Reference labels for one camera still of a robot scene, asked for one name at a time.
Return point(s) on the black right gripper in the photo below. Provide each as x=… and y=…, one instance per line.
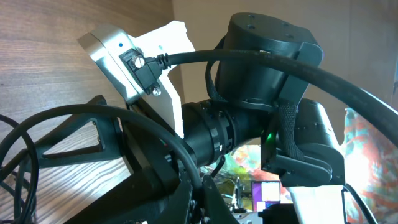
x=165, y=186

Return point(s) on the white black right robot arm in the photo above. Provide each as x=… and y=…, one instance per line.
x=297, y=141

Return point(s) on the laptop with purple screen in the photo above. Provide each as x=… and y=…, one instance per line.
x=265, y=194

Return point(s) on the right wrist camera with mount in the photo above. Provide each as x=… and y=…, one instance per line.
x=136, y=65

